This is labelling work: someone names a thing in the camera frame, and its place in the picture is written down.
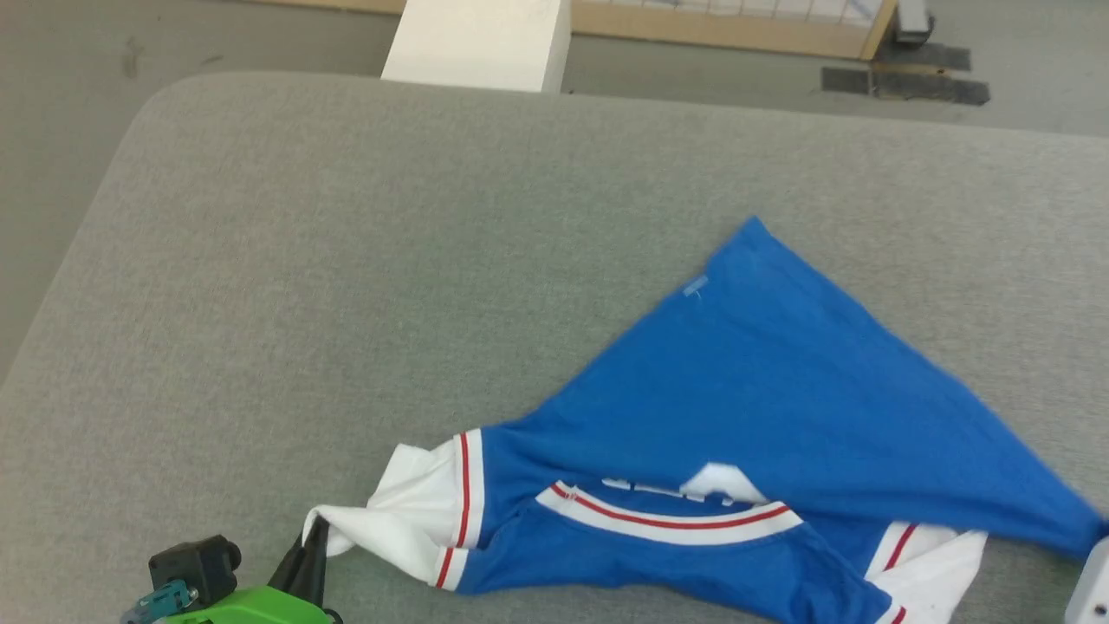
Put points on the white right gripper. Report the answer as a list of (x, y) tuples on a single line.
[(1093, 589)]

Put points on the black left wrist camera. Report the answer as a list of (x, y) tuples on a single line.
[(195, 563)]

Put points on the lemon print grid panel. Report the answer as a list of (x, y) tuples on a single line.
[(736, 30)]

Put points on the grey fabric sofa cushion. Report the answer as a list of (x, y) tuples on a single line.
[(346, 260)]

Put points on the black floor tape patch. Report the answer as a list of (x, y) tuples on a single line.
[(927, 56), (918, 87)]

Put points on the grey metal panel foot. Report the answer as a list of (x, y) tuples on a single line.
[(914, 22)]

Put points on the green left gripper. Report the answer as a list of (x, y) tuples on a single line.
[(251, 608)]

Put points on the white box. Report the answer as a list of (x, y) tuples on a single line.
[(476, 43)]

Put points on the blue and white jersey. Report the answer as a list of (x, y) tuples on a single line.
[(780, 390)]

